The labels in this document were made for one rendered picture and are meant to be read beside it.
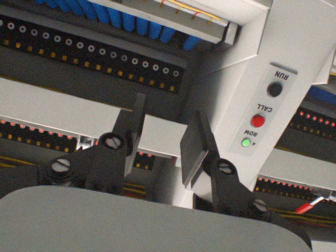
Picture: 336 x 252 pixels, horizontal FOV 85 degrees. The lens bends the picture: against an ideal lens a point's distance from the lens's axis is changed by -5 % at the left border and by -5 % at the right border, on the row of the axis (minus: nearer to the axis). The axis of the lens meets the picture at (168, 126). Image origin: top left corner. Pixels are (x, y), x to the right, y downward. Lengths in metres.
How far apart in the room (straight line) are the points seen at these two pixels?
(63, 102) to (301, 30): 0.29
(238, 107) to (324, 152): 0.49
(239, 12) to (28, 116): 0.28
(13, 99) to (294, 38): 0.33
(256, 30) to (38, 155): 0.54
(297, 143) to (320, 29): 0.40
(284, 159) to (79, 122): 0.30
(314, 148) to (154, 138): 0.52
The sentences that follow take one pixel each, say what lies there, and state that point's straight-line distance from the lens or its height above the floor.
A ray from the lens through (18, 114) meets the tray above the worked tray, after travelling 0.29.
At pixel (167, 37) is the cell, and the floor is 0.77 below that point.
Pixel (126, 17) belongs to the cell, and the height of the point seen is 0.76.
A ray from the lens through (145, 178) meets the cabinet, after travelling 0.56.
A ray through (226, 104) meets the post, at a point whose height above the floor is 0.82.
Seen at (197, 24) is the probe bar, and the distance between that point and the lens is 0.27.
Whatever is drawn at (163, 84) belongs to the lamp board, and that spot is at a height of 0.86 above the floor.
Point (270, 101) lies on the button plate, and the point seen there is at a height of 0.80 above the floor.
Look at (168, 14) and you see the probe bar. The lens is 0.27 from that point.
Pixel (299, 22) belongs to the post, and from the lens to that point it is 0.27.
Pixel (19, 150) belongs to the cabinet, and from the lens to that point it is 0.61.
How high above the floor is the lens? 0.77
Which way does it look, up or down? 24 degrees up
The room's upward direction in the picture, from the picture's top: 161 degrees counter-clockwise
